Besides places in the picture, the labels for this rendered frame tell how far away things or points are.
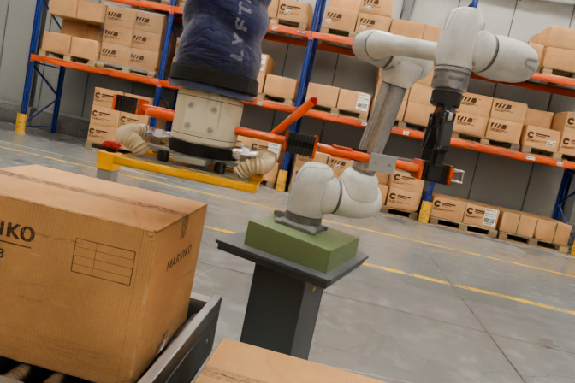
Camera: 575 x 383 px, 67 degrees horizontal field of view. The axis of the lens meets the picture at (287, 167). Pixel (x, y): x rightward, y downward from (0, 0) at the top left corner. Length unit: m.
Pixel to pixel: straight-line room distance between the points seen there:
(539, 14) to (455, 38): 9.41
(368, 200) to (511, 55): 0.84
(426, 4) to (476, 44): 8.84
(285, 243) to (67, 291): 0.79
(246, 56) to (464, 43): 0.53
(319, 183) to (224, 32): 0.85
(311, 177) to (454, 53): 0.80
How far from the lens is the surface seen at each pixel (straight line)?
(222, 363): 1.37
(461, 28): 1.20
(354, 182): 1.79
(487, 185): 10.04
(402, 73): 1.73
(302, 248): 1.64
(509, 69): 1.28
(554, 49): 9.14
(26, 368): 1.31
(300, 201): 1.75
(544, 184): 10.44
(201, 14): 1.10
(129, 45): 9.24
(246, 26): 1.09
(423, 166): 1.15
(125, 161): 1.07
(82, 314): 1.19
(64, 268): 1.18
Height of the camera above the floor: 1.24
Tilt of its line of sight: 5 degrees down
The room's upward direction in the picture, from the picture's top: 12 degrees clockwise
